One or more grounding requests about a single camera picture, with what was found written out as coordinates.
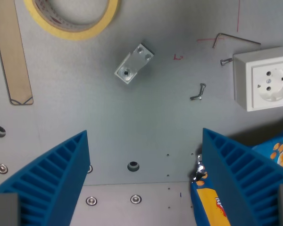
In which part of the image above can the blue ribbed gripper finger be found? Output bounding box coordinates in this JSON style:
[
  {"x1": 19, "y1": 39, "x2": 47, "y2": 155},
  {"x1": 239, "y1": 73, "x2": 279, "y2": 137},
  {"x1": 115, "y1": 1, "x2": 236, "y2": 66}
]
[
  {"x1": 0, "y1": 129, "x2": 89, "y2": 226},
  {"x1": 202, "y1": 128, "x2": 283, "y2": 226}
]

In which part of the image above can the blue peanut snack bag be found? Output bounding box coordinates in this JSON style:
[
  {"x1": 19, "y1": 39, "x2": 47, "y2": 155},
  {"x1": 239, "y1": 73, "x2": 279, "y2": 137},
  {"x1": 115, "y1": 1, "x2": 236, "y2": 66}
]
[{"x1": 190, "y1": 129, "x2": 283, "y2": 226}]

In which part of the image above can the flat wooden stick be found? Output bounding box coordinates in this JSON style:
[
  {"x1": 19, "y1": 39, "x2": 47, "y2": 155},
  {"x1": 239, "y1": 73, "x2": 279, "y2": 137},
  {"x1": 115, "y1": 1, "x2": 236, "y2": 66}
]
[{"x1": 0, "y1": 0, "x2": 34, "y2": 106}]

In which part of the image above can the metal allen key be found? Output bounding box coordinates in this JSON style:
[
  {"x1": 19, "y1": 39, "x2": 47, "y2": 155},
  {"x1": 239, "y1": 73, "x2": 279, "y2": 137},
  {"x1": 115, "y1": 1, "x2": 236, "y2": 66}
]
[{"x1": 212, "y1": 32, "x2": 261, "y2": 49}]

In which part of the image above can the yellow masking tape roll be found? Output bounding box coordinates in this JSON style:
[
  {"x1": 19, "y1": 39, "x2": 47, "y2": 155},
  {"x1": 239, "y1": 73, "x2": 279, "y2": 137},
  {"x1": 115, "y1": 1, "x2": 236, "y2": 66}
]
[{"x1": 23, "y1": 0, "x2": 122, "y2": 41}]

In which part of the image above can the white wall power socket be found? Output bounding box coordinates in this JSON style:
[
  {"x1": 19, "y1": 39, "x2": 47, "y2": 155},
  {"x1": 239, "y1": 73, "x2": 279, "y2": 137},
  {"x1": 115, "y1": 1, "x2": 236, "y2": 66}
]
[{"x1": 233, "y1": 45, "x2": 283, "y2": 112}]

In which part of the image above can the aluminium angle bracket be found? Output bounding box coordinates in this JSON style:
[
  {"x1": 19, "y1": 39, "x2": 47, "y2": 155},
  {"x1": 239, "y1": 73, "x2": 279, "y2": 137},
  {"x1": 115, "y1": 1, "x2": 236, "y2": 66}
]
[{"x1": 114, "y1": 42, "x2": 155, "y2": 86}]

